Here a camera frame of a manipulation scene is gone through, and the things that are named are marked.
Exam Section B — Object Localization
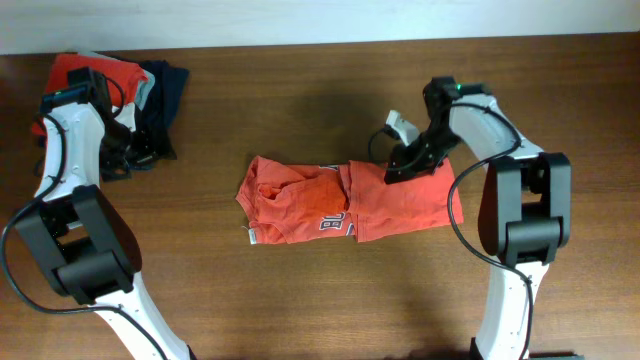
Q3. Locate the right black cable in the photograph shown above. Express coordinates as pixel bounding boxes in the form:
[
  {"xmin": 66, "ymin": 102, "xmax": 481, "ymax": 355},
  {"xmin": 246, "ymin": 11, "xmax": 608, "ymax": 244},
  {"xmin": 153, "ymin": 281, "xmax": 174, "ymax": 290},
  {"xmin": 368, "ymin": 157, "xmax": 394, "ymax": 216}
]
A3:
[{"xmin": 367, "ymin": 102, "xmax": 536, "ymax": 360}]

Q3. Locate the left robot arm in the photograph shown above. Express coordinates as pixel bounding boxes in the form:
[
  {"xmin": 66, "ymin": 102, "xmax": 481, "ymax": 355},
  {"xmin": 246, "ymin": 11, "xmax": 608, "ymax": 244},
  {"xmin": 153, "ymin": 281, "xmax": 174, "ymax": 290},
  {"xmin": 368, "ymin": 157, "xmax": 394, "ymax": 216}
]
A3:
[{"xmin": 6, "ymin": 67, "xmax": 194, "ymax": 359}]

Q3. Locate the orange-red t-shirt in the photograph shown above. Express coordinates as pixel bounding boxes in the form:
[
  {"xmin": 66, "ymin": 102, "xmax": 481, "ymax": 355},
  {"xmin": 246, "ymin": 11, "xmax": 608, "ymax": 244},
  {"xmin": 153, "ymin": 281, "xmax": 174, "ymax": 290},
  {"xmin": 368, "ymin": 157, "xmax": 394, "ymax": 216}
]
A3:
[{"xmin": 236, "ymin": 156, "xmax": 454, "ymax": 245}]

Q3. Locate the folded red-orange shirt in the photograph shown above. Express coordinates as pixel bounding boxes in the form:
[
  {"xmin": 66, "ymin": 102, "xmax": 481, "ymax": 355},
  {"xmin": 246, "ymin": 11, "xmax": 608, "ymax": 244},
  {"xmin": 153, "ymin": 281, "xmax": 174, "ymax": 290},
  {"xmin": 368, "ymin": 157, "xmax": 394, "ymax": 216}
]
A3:
[{"xmin": 45, "ymin": 54, "xmax": 148, "ymax": 142}]

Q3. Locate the folded dark navy garment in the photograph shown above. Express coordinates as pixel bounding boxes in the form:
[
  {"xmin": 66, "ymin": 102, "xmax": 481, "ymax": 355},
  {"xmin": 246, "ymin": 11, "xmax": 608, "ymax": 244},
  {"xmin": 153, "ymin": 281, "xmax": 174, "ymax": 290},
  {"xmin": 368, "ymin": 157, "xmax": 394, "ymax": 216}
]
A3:
[{"xmin": 112, "ymin": 60, "xmax": 189, "ymax": 166}]

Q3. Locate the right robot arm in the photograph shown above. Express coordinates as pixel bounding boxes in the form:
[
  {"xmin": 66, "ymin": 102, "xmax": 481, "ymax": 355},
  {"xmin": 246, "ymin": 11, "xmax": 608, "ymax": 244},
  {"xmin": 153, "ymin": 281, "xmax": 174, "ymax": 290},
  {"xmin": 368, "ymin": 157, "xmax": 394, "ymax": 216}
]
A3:
[{"xmin": 384, "ymin": 77, "xmax": 572, "ymax": 360}]

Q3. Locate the folded grey shirt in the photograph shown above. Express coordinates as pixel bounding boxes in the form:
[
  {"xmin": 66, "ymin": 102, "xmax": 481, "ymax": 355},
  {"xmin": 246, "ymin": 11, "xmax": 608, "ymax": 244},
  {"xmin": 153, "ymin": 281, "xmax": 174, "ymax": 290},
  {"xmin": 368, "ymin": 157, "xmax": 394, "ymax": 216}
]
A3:
[{"xmin": 75, "ymin": 51, "xmax": 155, "ymax": 110}]

